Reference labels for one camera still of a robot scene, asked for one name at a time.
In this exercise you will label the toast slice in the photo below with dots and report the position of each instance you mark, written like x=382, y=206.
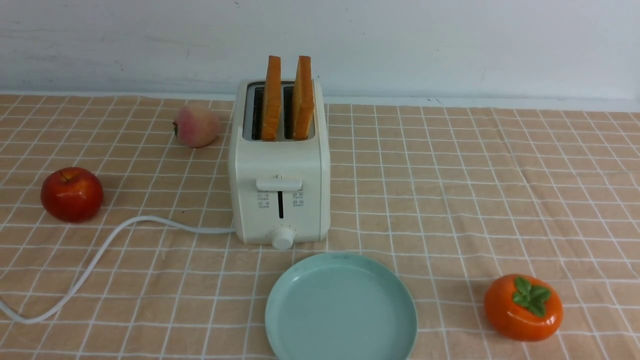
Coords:
x=303, y=99
x=272, y=100

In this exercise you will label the white two-slot toaster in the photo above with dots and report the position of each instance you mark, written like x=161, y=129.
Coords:
x=280, y=190

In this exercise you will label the light teal plate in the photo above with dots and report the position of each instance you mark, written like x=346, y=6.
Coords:
x=340, y=306

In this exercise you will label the orange checkered tablecloth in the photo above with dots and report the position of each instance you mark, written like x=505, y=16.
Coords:
x=450, y=199

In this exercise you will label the pink peach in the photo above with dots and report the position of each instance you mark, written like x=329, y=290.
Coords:
x=196, y=126

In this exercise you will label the orange persimmon with green leaf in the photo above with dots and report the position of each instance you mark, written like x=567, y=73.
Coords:
x=523, y=308

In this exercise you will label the red apple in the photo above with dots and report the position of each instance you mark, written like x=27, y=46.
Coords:
x=72, y=195

